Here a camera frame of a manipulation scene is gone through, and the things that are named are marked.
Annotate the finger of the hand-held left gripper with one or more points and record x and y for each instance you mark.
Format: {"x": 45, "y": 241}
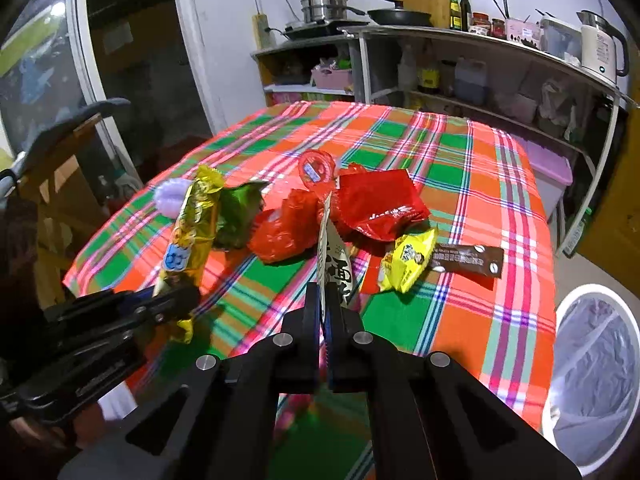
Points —
{"x": 100, "y": 355}
{"x": 165, "y": 302}

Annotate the white black printed wrapper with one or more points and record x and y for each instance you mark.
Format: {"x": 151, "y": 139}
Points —
{"x": 337, "y": 260}

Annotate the purple lidded storage box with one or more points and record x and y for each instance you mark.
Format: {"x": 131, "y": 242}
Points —
{"x": 547, "y": 165}

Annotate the brown sauce bottle yellow label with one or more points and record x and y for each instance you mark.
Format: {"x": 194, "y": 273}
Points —
{"x": 428, "y": 77}

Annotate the green plastic bottle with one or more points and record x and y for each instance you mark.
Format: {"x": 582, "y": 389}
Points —
{"x": 575, "y": 235}

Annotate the red lidded jar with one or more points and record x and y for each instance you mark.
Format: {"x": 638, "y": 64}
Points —
{"x": 481, "y": 24}

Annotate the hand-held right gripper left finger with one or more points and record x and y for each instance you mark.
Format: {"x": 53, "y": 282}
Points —
{"x": 305, "y": 355}

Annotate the crumpled red plastic wrapper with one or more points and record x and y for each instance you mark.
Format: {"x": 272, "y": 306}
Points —
{"x": 280, "y": 230}

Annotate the dark sauce bottle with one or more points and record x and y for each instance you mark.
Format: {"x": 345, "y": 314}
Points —
{"x": 465, "y": 12}

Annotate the white trash bin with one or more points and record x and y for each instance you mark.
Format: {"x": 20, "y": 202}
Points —
{"x": 550, "y": 415}

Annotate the pink plastic tub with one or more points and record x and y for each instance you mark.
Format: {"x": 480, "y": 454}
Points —
{"x": 520, "y": 107}

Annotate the translucent bin liner bag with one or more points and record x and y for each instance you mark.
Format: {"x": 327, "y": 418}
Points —
{"x": 595, "y": 360}

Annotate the large white shelf unit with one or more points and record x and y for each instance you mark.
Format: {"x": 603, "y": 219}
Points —
{"x": 500, "y": 42}

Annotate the small red jelly cup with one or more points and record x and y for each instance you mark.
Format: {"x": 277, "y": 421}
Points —
{"x": 317, "y": 167}

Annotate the long yellow snack packet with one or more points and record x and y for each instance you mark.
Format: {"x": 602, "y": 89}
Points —
{"x": 192, "y": 220}

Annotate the beige power strip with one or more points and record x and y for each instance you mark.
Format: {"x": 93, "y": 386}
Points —
{"x": 259, "y": 32}

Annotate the green foil wrapper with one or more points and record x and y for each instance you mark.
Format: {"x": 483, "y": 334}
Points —
{"x": 235, "y": 215}

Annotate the clear plastic container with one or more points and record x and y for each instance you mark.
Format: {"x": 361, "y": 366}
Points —
{"x": 560, "y": 37}

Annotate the large red foil wrapper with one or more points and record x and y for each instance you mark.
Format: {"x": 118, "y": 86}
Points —
{"x": 380, "y": 205}

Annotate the small white shelf unit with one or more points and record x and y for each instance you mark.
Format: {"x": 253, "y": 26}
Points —
{"x": 300, "y": 45}

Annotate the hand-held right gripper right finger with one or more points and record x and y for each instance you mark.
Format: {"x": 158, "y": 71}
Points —
{"x": 350, "y": 360}

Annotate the wooden chair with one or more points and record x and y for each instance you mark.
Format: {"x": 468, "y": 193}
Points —
{"x": 55, "y": 200}

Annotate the glass sliding door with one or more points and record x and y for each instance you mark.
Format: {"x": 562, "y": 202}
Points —
{"x": 140, "y": 60}

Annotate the pink plastic basket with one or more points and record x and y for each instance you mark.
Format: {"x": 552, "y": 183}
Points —
{"x": 330, "y": 79}

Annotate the yellow wooden door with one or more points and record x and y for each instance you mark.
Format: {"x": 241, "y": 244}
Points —
{"x": 607, "y": 230}

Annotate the steel steamer pot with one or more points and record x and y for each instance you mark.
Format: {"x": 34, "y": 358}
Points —
{"x": 325, "y": 7}

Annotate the plaid tablecloth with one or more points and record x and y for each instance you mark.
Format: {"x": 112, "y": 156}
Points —
{"x": 450, "y": 185}

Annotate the white plastic bottle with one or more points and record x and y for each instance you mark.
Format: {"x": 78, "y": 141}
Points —
{"x": 407, "y": 72}

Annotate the brown stick packet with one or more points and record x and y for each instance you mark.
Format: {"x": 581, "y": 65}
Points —
{"x": 470, "y": 259}

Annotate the pink utensil box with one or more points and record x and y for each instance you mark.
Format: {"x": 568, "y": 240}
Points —
{"x": 522, "y": 32}

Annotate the white electric kettle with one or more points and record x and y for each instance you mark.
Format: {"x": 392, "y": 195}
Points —
{"x": 597, "y": 50}

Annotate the crumpled plastic bag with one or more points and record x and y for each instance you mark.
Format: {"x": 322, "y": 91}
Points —
{"x": 552, "y": 100}

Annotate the dark liquid jug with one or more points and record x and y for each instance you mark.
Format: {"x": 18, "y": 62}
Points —
{"x": 470, "y": 85}

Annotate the small yellow snack packet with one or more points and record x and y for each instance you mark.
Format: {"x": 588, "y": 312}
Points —
{"x": 405, "y": 260}

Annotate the yellow green oil bottle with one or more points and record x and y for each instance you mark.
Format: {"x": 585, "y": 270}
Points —
{"x": 455, "y": 15}

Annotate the black induction cooker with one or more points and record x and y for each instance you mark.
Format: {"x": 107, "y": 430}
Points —
{"x": 320, "y": 29}

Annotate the black frying pan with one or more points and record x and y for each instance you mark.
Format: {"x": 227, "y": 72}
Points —
{"x": 400, "y": 17}

